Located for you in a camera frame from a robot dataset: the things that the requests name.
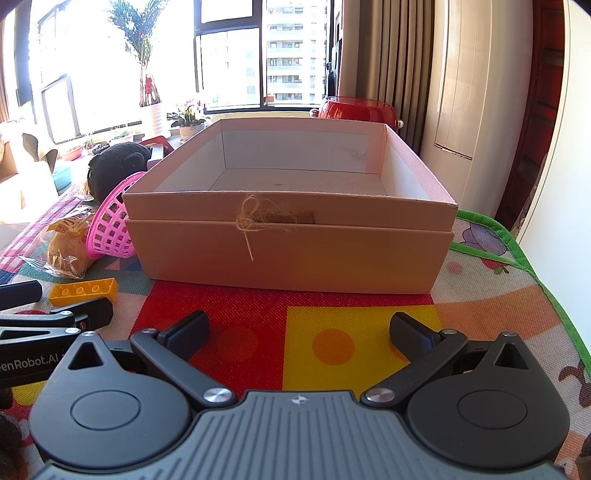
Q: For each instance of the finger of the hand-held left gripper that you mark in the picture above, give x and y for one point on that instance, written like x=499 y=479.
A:
x=21 y=294
x=94 y=314

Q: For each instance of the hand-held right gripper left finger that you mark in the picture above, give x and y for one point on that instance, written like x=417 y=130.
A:
x=187 y=334

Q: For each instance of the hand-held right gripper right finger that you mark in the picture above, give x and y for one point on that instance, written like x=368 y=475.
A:
x=413 y=334

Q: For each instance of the yellow toy brick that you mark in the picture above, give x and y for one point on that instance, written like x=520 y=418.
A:
x=83 y=293

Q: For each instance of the bread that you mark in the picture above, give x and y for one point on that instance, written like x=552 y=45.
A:
x=64 y=251

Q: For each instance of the pink plastic basket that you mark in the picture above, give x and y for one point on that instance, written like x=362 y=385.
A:
x=111 y=226

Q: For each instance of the beige cardboard box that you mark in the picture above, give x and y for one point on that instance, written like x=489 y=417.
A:
x=300 y=258

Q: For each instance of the black plush toy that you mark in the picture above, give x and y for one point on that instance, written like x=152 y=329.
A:
x=115 y=166

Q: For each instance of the colourful printed play mat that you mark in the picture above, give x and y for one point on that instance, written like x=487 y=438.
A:
x=360 y=323

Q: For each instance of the brown cardboard carton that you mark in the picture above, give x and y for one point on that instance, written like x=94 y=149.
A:
x=27 y=180

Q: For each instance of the teal plastic basin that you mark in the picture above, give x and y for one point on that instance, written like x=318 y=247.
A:
x=62 y=177

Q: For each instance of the red planter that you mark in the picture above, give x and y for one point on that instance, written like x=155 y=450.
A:
x=71 y=153

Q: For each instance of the black planter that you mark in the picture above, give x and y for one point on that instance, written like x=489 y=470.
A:
x=100 y=148

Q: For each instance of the white oval planter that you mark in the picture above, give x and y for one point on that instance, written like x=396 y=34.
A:
x=122 y=137

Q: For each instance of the potted pink orchid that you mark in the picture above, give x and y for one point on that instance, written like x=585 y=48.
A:
x=189 y=129

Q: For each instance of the potted palm in white pot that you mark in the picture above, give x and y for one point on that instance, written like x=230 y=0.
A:
x=150 y=115

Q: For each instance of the red stool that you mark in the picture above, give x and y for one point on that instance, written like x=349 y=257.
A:
x=355 y=110

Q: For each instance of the white standing air conditioner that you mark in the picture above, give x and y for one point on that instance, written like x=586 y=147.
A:
x=485 y=92

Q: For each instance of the beige curtain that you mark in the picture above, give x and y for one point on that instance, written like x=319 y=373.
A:
x=388 y=60

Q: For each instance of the black standing device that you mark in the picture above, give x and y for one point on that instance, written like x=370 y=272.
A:
x=332 y=69

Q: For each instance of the large black-framed window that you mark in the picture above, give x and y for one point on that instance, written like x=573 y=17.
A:
x=197 y=55

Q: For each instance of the red printed wall panel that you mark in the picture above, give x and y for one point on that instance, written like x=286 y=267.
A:
x=535 y=115

